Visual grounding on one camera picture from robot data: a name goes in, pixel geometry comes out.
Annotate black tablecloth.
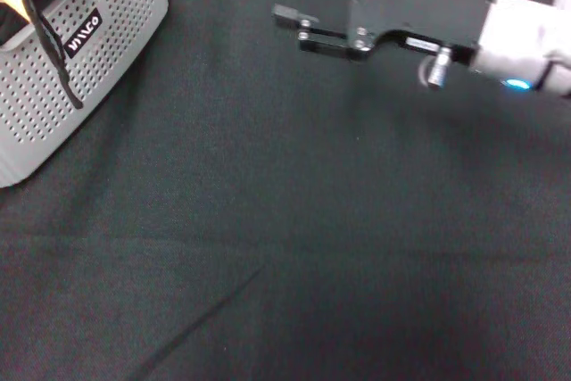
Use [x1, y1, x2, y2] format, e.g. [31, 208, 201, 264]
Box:
[0, 0, 571, 381]

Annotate grey perforated storage box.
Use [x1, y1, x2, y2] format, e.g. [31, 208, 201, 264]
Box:
[0, 0, 170, 189]

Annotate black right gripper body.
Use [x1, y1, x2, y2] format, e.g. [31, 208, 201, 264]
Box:
[343, 0, 497, 66]

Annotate silver connector with grey cable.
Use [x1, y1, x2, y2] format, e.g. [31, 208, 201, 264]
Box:
[417, 45, 454, 88]

